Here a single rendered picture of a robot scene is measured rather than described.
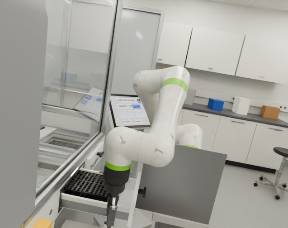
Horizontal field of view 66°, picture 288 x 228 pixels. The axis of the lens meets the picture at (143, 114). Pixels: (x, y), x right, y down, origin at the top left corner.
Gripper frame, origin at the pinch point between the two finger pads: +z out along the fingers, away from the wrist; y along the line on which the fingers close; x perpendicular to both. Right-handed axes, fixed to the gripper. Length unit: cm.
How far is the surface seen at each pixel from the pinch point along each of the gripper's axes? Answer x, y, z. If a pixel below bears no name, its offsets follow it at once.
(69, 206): -15.8, -12.7, 1.1
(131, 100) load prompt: 18, -117, -29
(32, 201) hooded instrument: -13, 58, -52
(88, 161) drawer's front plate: -10.6, -42.3, -5.8
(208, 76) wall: 192, -337, -60
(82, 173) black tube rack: -12.9, -32.7, -3.5
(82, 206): -10.7, -11.4, 0.1
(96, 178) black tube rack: -6.0, -27.7, -4.1
